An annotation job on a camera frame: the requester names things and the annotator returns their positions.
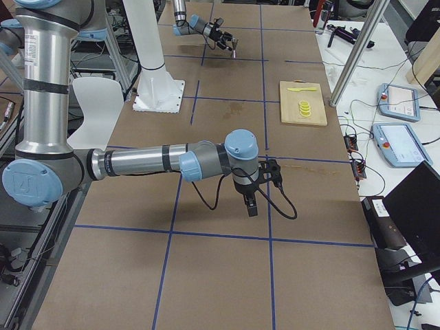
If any blue teach pendant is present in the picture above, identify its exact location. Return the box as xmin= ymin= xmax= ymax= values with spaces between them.
xmin=377 ymin=83 xmax=421 ymax=122
xmin=372 ymin=123 xmax=433 ymax=168

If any white chair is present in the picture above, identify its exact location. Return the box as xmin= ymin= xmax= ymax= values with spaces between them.
xmin=67 ymin=77 xmax=124 ymax=150

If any near blue teach pendant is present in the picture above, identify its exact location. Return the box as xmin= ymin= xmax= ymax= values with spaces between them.
xmin=372 ymin=123 xmax=433 ymax=168

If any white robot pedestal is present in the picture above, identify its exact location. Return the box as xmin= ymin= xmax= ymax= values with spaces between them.
xmin=123 ymin=0 xmax=185 ymax=113

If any light wooden plank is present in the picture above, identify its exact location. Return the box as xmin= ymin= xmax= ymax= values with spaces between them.
xmin=407 ymin=0 xmax=440 ymax=85

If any black monitor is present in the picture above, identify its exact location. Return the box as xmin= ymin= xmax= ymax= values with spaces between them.
xmin=383 ymin=161 xmax=439 ymax=267

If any black computer box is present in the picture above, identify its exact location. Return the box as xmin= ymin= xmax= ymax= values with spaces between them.
xmin=362 ymin=196 xmax=406 ymax=250

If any bamboo cutting board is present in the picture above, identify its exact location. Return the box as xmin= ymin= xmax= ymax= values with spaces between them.
xmin=279 ymin=81 xmax=327 ymax=127

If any far blue teach pendant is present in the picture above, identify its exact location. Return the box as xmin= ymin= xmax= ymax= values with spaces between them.
xmin=377 ymin=83 xmax=421 ymax=122

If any aluminium frame post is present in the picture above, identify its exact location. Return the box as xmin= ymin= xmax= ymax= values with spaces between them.
xmin=329 ymin=0 xmax=390 ymax=107

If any yellow plastic knife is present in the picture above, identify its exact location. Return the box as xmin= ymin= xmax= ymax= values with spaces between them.
xmin=287 ymin=87 xmax=318 ymax=92

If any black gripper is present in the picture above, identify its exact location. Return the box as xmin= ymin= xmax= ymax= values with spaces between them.
xmin=209 ymin=27 xmax=233 ymax=52
xmin=232 ymin=168 xmax=259 ymax=217

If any plastic water bottle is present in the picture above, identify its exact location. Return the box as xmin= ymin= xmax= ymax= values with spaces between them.
xmin=313 ymin=1 xmax=333 ymax=34

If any steel jigger measuring cup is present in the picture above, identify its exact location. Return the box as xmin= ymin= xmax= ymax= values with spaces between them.
xmin=231 ymin=38 xmax=238 ymax=59

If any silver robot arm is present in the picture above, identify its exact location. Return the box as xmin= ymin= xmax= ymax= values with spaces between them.
xmin=172 ymin=0 xmax=238 ymax=55
xmin=2 ymin=1 xmax=261 ymax=216

